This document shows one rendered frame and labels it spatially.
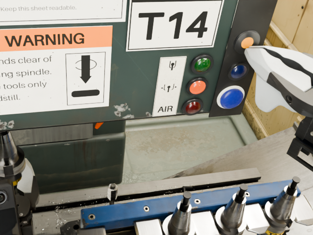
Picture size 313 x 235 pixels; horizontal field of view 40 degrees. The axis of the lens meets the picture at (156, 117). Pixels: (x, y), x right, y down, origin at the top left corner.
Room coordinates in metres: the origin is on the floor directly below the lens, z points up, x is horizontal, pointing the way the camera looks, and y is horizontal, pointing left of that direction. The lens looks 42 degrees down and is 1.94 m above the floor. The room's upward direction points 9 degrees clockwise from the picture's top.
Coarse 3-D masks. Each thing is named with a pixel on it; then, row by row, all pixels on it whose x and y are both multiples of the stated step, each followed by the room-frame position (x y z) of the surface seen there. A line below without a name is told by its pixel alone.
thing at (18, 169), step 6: (18, 150) 0.54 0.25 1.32; (24, 156) 0.53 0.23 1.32; (18, 162) 0.51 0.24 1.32; (24, 162) 0.53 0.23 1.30; (0, 168) 0.49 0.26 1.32; (6, 168) 0.50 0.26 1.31; (12, 168) 0.50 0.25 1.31; (18, 168) 0.50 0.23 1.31; (24, 168) 0.52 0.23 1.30; (0, 174) 0.49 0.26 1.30; (6, 174) 0.50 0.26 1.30; (18, 174) 0.50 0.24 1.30
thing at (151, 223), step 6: (138, 222) 0.49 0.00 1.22; (144, 222) 0.49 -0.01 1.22; (150, 222) 0.50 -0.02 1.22; (156, 222) 0.50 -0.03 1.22; (138, 228) 0.48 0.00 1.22; (144, 228) 0.48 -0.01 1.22; (150, 228) 0.48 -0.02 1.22; (156, 228) 0.48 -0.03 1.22; (138, 234) 0.47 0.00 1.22; (144, 234) 0.47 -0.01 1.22; (150, 234) 0.47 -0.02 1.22; (156, 234) 0.47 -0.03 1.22; (162, 234) 0.47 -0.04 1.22
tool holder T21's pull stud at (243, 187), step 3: (240, 186) 0.53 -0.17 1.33; (243, 186) 0.53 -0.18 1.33; (246, 186) 0.53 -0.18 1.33; (240, 189) 0.52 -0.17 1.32; (243, 189) 0.52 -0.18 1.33; (246, 189) 0.52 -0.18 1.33; (237, 192) 0.53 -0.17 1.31; (240, 192) 0.52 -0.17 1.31; (243, 192) 0.52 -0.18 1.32; (237, 195) 0.52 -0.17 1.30; (240, 195) 0.52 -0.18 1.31; (243, 195) 0.52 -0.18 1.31; (237, 198) 0.52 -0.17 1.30; (240, 198) 0.52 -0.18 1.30; (243, 198) 0.52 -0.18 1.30; (240, 201) 0.52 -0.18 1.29
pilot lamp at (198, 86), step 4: (192, 84) 0.41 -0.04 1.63; (196, 84) 0.41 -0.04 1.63; (200, 84) 0.41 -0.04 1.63; (204, 84) 0.41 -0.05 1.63; (192, 88) 0.40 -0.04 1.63; (196, 88) 0.40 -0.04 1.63; (200, 88) 0.41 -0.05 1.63; (204, 88) 0.41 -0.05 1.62; (192, 92) 0.41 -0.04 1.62; (196, 92) 0.41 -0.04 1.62; (200, 92) 0.41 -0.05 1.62
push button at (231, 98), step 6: (228, 90) 0.42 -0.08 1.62; (234, 90) 0.42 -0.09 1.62; (240, 90) 0.43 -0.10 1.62; (222, 96) 0.42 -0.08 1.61; (228, 96) 0.42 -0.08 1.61; (234, 96) 0.42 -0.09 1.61; (240, 96) 0.42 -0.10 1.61; (222, 102) 0.42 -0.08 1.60; (228, 102) 0.42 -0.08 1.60; (234, 102) 0.42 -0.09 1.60; (240, 102) 0.42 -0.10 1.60; (228, 108) 0.42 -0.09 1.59
